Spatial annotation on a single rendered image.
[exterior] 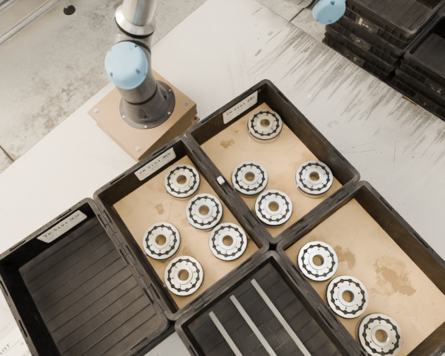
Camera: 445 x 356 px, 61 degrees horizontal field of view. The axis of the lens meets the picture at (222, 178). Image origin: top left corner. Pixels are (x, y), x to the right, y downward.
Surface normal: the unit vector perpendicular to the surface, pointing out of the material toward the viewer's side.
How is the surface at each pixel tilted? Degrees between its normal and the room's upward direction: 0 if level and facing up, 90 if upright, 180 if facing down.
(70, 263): 0
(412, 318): 0
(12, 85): 0
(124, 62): 8
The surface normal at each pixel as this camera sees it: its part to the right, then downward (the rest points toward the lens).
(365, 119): -0.07, -0.36
